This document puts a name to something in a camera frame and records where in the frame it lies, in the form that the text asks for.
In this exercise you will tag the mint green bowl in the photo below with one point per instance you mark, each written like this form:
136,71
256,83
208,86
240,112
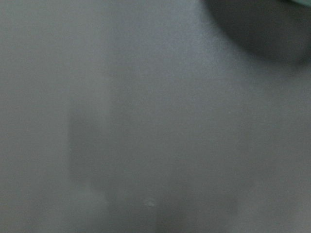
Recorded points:
303,2

